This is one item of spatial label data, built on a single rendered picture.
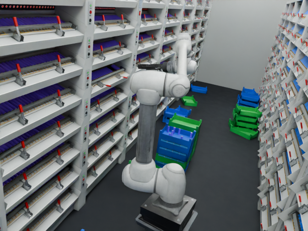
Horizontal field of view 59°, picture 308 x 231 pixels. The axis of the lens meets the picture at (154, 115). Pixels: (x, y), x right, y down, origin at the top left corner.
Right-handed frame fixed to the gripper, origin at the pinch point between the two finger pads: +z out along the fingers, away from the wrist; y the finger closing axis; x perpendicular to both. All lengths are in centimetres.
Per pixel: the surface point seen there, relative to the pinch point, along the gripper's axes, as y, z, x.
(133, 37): -8.7, 10.6, -20.9
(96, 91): 45.2, 15.7, 8.5
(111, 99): 12.3, 23.4, 24.4
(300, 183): 62, -107, 46
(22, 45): 106, 9, -27
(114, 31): 25.6, 8.6, -27.8
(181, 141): -21, -24, 71
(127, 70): -8.4, 17.5, 5.3
